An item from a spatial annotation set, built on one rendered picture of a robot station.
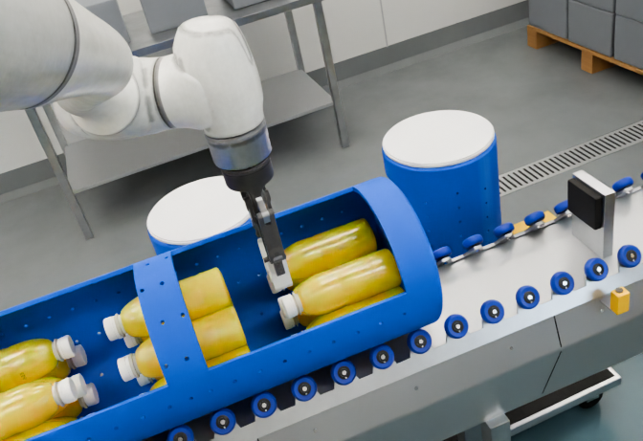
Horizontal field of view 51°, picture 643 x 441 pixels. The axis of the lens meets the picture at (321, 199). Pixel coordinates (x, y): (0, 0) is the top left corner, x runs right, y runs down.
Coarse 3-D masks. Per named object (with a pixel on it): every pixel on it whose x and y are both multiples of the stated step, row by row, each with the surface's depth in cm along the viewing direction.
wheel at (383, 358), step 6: (372, 348) 122; (378, 348) 121; (384, 348) 121; (390, 348) 122; (372, 354) 121; (378, 354) 121; (384, 354) 121; (390, 354) 121; (372, 360) 121; (378, 360) 121; (384, 360) 121; (390, 360) 121; (378, 366) 121; (384, 366) 121
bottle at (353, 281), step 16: (368, 256) 117; (384, 256) 117; (336, 272) 116; (352, 272) 115; (368, 272) 115; (384, 272) 115; (304, 288) 115; (320, 288) 114; (336, 288) 114; (352, 288) 114; (368, 288) 115; (384, 288) 117; (304, 304) 114; (320, 304) 114; (336, 304) 115
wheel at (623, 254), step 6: (624, 246) 131; (630, 246) 131; (618, 252) 131; (624, 252) 130; (630, 252) 131; (636, 252) 131; (618, 258) 131; (624, 258) 130; (630, 258) 130; (636, 258) 131; (624, 264) 130; (630, 264) 130; (636, 264) 130
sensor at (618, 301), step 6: (618, 288) 127; (624, 288) 127; (612, 294) 127; (618, 294) 126; (624, 294) 126; (600, 300) 131; (606, 300) 131; (612, 300) 128; (618, 300) 126; (624, 300) 126; (606, 306) 130; (612, 306) 128; (618, 306) 127; (624, 306) 127; (618, 312) 127; (624, 312) 128
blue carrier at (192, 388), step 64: (384, 192) 117; (192, 256) 125; (256, 256) 132; (0, 320) 118; (64, 320) 125; (256, 320) 133; (384, 320) 112; (128, 384) 127; (192, 384) 106; (256, 384) 111
